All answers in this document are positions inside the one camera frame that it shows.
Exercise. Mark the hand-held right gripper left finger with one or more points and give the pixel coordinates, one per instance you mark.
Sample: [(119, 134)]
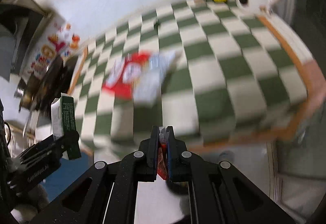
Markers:
[(152, 152)]

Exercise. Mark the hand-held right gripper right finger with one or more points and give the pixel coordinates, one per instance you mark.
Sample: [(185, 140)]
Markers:
[(170, 160)]

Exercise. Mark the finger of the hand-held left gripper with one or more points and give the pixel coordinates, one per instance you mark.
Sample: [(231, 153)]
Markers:
[(45, 141), (70, 138)]

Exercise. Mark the red sachet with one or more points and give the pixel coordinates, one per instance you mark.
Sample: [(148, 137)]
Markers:
[(163, 163)]

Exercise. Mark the small green white box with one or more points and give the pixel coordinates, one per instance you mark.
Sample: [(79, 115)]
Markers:
[(68, 117)]

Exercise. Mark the person's left hand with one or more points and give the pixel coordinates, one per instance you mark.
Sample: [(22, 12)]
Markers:
[(38, 197)]

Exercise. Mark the blue base cabinet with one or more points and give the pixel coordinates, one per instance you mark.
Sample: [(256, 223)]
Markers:
[(66, 178)]

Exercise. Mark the clear plastic bag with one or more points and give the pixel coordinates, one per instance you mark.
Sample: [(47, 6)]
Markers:
[(152, 79)]

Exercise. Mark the red white snack bag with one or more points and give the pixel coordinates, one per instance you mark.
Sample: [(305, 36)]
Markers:
[(122, 76)]

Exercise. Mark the green checkered table mat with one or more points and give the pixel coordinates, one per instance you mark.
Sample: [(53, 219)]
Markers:
[(216, 81)]

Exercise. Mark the black range hood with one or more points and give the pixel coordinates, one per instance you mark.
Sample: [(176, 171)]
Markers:
[(15, 35)]

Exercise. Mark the colourful wall stickers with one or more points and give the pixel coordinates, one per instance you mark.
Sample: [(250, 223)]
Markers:
[(58, 43)]

